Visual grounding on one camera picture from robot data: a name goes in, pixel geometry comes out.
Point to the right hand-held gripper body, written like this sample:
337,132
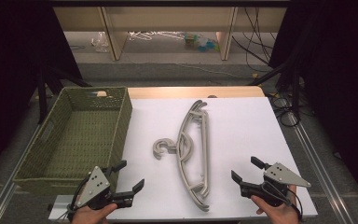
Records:
281,177

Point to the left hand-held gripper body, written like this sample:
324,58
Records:
94,186

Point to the green woven basket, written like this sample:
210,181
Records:
84,137

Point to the grey plastic clothes hanger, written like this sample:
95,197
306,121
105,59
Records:
204,140
182,174

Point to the person's left hand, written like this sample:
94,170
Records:
88,215

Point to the person's right hand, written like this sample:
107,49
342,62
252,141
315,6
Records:
279,214

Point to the white paper sheet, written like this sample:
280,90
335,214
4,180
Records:
245,137

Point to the black stand leg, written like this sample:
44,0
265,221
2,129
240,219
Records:
42,96
295,90

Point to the wooden table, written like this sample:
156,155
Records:
192,92

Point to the clear plastic bag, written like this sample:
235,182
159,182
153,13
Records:
101,42

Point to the colourful plastic toys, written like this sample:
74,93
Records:
200,43

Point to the metal floor rail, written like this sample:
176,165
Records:
0,202
320,168

